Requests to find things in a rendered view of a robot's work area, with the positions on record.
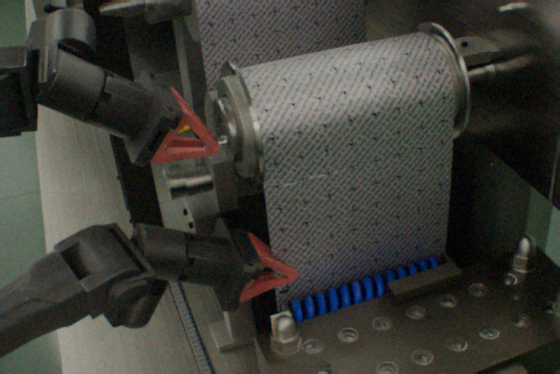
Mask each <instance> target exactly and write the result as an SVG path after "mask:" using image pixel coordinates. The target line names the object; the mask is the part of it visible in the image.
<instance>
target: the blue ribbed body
mask: <svg viewBox="0 0 560 374"><path fill-rule="evenodd" d="M427 263H428V266H427ZM445 263H446V262H445V261H441V262H438V261H437V258H436V257H434V256H431V257H429V258H428V262H426V261H424V260H419V261H418V262H417V268H418V269H416V266H415V265H414V264H413V263H410V264H408V265H407V268H406V271H407V273H406V272H405V271H404V268H403V267H398V268H397V269H396V277H395V275H394V274H393V272H392V271H387V272H386V273H385V279H386V280H384V279H383V277H382V276H381V275H379V274H377V275H375V276H374V282H375V284H373V283H372V281H371V279H369V278H364V279H363V283H362V285H363V287H362V288H361V285H360V283H359V282H356V281H355V282H353V283H351V289H352V291H350V292H349V290H348V288H347V286H346V285H345V284H343V285H341V286H340V294H341V295H337V292H336V290H335V289H333V288H330V289H329V291H328V298H329V299H326V298H325V295H324V294H323V293H322V292H318V293H317V294H316V300H317V302H313V300H312V298H311V297H310V296H306V297H305V298H304V302H305V306H301V303H300V302H299V300H293V301H292V308H293V309H292V310H290V312H291V314H292V315H293V320H294V322H295V323H297V322H300V321H304V320H307V319H309V318H312V317H315V316H319V315H322V314H325V313H327V312H331V311H337V310H340V309H342V308H345V307H348V306H352V305H355V304H358V303H360V302H363V301H366V300H370V299H373V298H375V297H378V296H381V295H385V294H387V283H389V282H391V281H394V280H398V279H401V278H403V277H406V276H410V275H413V274H415V273H418V272H421V271H425V270H427V269H430V268H433V267H436V266H439V265H442V264H445Z"/></svg>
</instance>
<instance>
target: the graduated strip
mask: <svg viewBox="0 0 560 374"><path fill-rule="evenodd" d="M167 283H168V286H169V288H170V291H171V294H172V297H173V299H174V302H175V305H176V308H177V311H178V313H179V316H180V319H181V322H182V324H183V327H184V330H185V333H186V335H187V338H188V341H189V343H190V346H191V349H192V352H193V354H194V358H195V361H196V365H197V368H198V371H199V374H217V373H216V370H215V367H214V365H213V363H212V360H211V357H210V355H209V353H208V350H207V347H206V345H205V343H204V340H203V337H202V335H201V332H200V330H199V327H198V325H197V321H196V317H195V315H194V312H193V309H192V307H191V304H190V302H189V299H188V296H187V294H186V291H185V289H184V286H183V283H181V282H174V281H167Z"/></svg>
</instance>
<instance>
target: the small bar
mask: <svg viewBox="0 0 560 374"><path fill-rule="evenodd" d="M461 275H462V271H461V269H459V268H458V267H457V266H456V265H455V263H454V261H451V262H447V263H445V264H442V265H439V266H436V267H433V268H430V269H427V270H425V271H421V272H418V273H415V274H413V275H410V276H406V277H403V278H401V279H398V280H394V281H391V282H389V283H387V296H388V297H389V299H390V300H392V302H393V303H394V305H396V304H399V303H403V302H406V301H408V300H411V299H414V298H417V297H419V296H422V295H426V294H429V293H431V292H434V291H437V290H440V289H442V288H446V287H449V286H451V285H454V284H457V283H459V282H461Z"/></svg>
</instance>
